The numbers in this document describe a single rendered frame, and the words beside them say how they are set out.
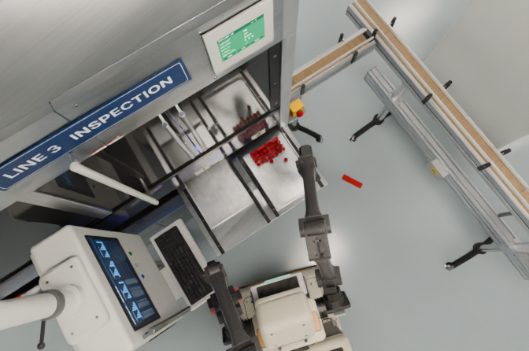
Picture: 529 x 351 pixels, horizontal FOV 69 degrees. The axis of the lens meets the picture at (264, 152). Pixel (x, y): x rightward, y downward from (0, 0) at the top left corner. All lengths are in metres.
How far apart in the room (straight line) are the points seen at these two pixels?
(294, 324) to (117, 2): 1.21
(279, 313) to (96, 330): 0.64
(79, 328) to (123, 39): 0.94
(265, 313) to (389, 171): 1.84
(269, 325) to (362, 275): 1.53
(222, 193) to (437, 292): 1.77
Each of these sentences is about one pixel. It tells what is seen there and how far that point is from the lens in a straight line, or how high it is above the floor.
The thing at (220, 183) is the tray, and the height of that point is 0.88.
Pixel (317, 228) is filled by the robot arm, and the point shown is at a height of 1.60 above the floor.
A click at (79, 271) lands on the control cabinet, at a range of 1.51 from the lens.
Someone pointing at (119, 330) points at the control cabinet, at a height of 1.55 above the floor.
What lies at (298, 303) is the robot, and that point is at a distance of 1.59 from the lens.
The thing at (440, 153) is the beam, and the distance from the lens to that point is 2.67.
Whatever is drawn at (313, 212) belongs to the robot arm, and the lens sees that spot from 1.39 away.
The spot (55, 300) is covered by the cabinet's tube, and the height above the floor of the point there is 1.74.
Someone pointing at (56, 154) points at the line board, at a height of 1.93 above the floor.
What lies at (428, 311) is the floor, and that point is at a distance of 3.14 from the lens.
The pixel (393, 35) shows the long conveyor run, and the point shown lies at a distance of 2.45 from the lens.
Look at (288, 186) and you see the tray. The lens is 2.08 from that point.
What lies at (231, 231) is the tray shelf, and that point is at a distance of 2.07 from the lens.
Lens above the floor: 2.93
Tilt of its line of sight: 75 degrees down
